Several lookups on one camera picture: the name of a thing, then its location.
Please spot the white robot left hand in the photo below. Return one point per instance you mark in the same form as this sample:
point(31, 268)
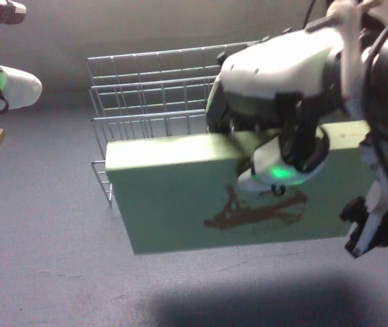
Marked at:
point(16, 88)

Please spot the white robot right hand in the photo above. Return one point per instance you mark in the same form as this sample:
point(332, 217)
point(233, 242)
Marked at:
point(275, 64)

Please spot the light green book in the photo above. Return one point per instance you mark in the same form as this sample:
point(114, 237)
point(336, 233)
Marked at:
point(166, 204)

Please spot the grey table cloth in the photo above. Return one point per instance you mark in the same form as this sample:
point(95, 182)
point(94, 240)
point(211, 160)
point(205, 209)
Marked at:
point(43, 255)

